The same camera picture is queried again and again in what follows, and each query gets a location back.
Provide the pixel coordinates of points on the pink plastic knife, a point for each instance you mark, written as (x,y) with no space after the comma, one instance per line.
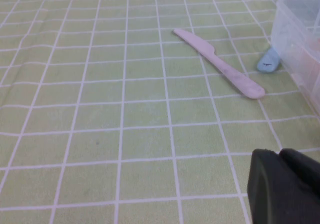
(225,70)

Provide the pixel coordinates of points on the blue plastic spoon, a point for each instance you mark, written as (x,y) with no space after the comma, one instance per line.
(268,61)

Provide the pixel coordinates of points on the green checked tablecloth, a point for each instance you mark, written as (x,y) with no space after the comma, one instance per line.
(105,113)

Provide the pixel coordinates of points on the clear plastic egg box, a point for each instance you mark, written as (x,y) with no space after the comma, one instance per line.
(290,36)

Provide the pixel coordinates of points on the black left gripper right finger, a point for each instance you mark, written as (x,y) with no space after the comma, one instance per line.
(307,184)

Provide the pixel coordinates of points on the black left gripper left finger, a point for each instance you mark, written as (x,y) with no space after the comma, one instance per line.
(267,189)

